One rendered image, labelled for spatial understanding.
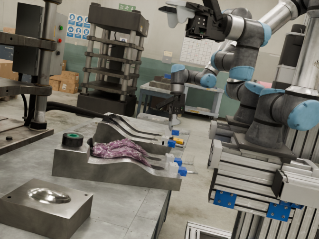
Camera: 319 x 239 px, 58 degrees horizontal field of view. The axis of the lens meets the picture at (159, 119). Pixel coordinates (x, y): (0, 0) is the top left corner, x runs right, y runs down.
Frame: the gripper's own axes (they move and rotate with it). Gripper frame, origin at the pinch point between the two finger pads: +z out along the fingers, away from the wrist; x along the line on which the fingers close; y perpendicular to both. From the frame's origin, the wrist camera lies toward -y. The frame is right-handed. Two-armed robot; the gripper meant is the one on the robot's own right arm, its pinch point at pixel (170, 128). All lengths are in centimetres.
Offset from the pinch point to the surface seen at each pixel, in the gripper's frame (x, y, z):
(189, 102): 630, -29, -36
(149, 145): -17.4, -7.5, 8.2
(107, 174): -53, -16, 16
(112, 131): -18.0, -27.3, 2.8
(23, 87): -22, -76, -17
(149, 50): 599, -144, -167
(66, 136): -55, -33, 3
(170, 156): -28.9, 4.5, 10.8
